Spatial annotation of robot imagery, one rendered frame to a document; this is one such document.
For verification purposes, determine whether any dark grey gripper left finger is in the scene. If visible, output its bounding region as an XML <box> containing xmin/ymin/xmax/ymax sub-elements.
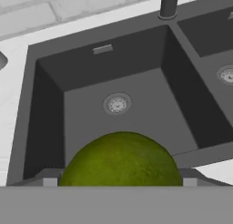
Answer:
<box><xmin>14</xmin><ymin>168</ymin><xmax>66</xmax><ymax>188</ymax></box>

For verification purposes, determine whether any black tap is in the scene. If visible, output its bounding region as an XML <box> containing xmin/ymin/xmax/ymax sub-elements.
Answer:
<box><xmin>157</xmin><ymin>0</ymin><xmax>195</xmax><ymax>21</ymax></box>

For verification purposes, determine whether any green lime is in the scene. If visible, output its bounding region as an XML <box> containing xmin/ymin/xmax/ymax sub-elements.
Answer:
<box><xmin>58</xmin><ymin>130</ymin><xmax>184</xmax><ymax>188</ymax></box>

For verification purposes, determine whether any grey bowl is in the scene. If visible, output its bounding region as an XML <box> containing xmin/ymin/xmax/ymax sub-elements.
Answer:
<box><xmin>0</xmin><ymin>50</ymin><xmax>9</xmax><ymax>71</ymax></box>

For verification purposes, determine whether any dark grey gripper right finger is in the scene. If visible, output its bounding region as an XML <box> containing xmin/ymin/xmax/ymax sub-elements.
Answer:
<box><xmin>177</xmin><ymin>168</ymin><xmax>227</xmax><ymax>188</ymax></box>

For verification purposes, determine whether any dark grey double sink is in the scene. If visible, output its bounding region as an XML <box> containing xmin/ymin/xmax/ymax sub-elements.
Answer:
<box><xmin>5</xmin><ymin>0</ymin><xmax>233</xmax><ymax>188</ymax></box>

